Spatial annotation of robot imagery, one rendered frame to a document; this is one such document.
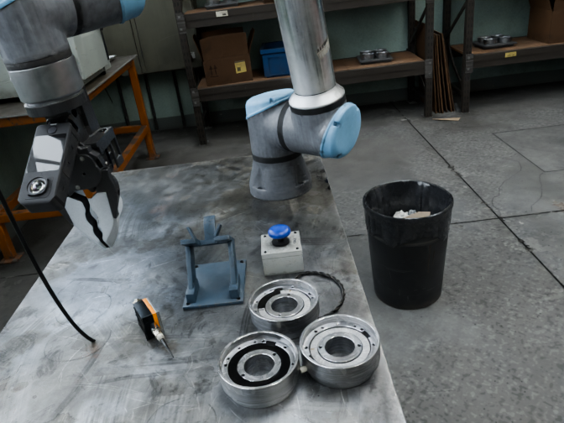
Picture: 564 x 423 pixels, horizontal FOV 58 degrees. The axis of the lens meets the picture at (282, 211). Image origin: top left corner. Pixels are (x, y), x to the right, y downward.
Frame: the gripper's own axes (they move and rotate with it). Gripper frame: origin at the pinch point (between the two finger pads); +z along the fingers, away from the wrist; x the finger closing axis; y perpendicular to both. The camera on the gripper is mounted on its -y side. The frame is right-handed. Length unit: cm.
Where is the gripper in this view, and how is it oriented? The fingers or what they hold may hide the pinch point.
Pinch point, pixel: (104, 242)
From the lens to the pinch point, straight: 74.0
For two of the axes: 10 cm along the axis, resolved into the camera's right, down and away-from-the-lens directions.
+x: -9.8, 1.3, 1.2
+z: 1.7, 8.6, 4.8
